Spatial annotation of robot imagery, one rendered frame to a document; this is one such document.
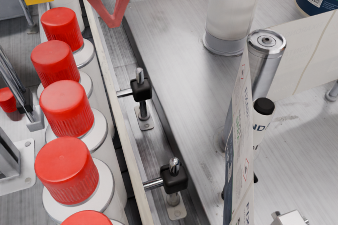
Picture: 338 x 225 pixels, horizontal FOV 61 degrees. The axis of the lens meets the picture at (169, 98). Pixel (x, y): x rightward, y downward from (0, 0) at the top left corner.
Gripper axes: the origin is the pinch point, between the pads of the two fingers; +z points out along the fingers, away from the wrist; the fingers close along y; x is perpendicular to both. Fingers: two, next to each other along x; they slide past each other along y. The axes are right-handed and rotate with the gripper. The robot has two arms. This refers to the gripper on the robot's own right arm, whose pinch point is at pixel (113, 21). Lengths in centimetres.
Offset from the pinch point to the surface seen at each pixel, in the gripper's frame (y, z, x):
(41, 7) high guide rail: 16.2, 5.5, 10.3
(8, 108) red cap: 5.9, 17.5, 20.2
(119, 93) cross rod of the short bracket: -3.1, 10.7, 1.2
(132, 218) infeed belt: -20.8, 13.8, 4.0
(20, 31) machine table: 30.5, 18.6, 18.6
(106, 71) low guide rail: 1.8, 10.2, 2.3
